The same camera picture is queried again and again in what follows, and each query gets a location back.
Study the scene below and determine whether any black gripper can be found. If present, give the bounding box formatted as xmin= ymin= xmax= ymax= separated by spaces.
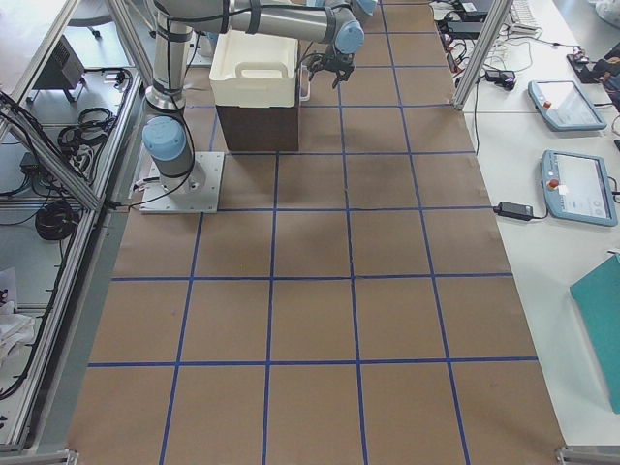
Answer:
xmin=306 ymin=47 xmax=355 ymax=88

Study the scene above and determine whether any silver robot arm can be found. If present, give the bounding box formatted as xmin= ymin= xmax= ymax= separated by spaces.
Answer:
xmin=141 ymin=1 xmax=376 ymax=195

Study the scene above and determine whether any dark wooden drawer cabinet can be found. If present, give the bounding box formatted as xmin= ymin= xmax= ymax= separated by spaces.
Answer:
xmin=216 ymin=105 xmax=299 ymax=152

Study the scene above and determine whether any white plastic tray bin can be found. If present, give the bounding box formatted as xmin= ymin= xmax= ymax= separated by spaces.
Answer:
xmin=209 ymin=30 xmax=298 ymax=108

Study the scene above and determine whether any black power adapter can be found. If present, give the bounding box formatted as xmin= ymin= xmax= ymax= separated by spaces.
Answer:
xmin=493 ymin=201 xmax=534 ymax=221

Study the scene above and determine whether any teach pendant far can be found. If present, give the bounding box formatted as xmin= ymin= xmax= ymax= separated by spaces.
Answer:
xmin=528 ymin=80 xmax=607 ymax=132

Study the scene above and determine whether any teach pendant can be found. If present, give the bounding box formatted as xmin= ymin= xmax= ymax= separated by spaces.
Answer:
xmin=528 ymin=80 xmax=607 ymax=132
xmin=541 ymin=150 xmax=618 ymax=227

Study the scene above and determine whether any teach pendant near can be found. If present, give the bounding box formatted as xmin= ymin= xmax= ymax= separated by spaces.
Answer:
xmin=541 ymin=150 xmax=618 ymax=227

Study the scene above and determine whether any teal folder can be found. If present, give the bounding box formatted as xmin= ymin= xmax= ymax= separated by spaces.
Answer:
xmin=570 ymin=254 xmax=619 ymax=414

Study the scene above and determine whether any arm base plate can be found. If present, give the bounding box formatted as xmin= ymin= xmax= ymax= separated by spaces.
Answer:
xmin=139 ymin=151 xmax=225 ymax=213

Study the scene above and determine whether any aluminium frame post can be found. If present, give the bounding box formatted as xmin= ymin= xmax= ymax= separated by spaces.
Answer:
xmin=452 ymin=0 xmax=512 ymax=110

